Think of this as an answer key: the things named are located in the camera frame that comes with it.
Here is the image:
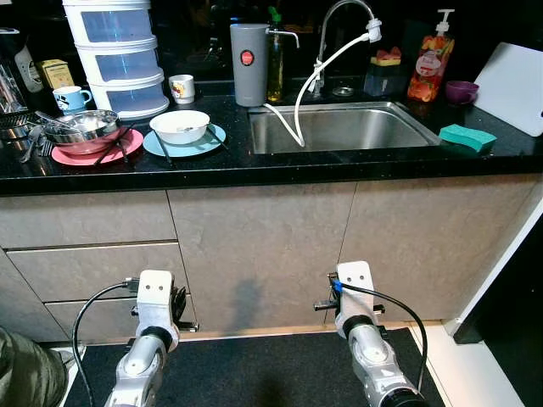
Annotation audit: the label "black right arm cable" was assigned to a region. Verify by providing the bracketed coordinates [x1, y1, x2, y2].
[333, 280, 428, 393]

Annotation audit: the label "green sponge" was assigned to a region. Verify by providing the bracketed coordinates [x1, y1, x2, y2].
[438, 124, 499, 154]

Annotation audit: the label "yellow tea box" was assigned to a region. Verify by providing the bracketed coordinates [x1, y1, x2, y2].
[38, 59, 76, 91]

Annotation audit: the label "white tiered plastic food container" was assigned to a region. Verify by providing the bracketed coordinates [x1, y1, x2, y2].
[62, 0, 171, 120]

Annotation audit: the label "light blue mug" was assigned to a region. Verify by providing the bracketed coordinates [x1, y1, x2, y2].
[53, 86, 93, 115]

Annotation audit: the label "grey water filter red label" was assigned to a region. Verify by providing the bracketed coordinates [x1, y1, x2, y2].
[230, 23, 300, 109]

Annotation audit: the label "white printed mug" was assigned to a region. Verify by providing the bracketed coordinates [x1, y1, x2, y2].
[168, 75, 197, 105]

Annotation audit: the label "light blue plate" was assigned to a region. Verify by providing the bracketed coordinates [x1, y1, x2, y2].
[142, 124, 228, 159]

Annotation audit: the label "oil bottle green cap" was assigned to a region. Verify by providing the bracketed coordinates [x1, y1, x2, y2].
[266, 7, 286, 104]

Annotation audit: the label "white cutting board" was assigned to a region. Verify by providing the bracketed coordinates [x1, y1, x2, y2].
[472, 42, 543, 137]

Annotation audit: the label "grey cabinet door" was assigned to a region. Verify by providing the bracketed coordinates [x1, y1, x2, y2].
[338, 174, 543, 324]
[166, 181, 358, 333]

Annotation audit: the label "fruit print soap pump bottle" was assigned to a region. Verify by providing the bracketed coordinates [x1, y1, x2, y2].
[406, 8, 456, 103]

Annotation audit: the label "dark sponge holder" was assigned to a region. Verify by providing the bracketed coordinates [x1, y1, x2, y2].
[364, 61, 406, 97]

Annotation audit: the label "stainless steel bowl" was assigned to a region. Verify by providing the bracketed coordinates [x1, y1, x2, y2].
[37, 109, 120, 147]

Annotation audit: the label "metal fork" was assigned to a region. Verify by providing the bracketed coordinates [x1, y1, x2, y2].
[17, 127, 53, 164]

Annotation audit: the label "stainless steel sink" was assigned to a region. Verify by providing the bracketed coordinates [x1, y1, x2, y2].
[248, 101, 442, 156]

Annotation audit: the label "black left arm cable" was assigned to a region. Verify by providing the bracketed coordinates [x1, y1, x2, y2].
[72, 280, 141, 407]

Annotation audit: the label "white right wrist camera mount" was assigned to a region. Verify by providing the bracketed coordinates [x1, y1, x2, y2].
[335, 261, 375, 321]

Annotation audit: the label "dark bottle white label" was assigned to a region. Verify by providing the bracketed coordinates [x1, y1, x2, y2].
[0, 27, 45, 94]

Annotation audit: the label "purple cup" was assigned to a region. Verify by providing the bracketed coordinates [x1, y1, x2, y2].
[445, 81, 480, 106]

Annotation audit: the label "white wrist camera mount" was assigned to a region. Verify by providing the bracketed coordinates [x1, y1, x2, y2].
[335, 261, 375, 321]
[136, 270, 176, 330]

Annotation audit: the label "pink plate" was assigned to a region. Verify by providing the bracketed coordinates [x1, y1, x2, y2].
[51, 127, 144, 167]

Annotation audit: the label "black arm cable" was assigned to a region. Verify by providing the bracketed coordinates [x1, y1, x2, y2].
[333, 280, 428, 393]
[72, 280, 141, 407]

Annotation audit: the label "chrome kitchen faucet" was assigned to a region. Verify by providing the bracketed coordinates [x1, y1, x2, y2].
[314, 0, 378, 96]

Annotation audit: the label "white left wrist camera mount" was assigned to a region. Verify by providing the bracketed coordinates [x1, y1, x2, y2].
[136, 270, 176, 330]

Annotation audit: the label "person leg olive trousers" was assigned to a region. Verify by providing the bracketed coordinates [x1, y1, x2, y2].
[0, 326, 70, 407]

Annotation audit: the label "black appliance white edge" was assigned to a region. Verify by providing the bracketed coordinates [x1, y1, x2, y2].
[452, 212, 543, 345]

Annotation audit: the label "clear drinking glass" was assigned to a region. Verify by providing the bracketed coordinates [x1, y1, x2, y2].
[0, 64, 26, 113]

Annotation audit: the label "yellow and red sponge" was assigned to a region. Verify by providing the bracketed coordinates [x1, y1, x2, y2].
[371, 47, 403, 67]

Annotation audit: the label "metal spoon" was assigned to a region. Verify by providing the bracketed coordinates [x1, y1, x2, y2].
[34, 110, 86, 137]

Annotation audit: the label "white filter hose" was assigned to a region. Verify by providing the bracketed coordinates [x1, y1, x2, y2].
[261, 19, 383, 148]

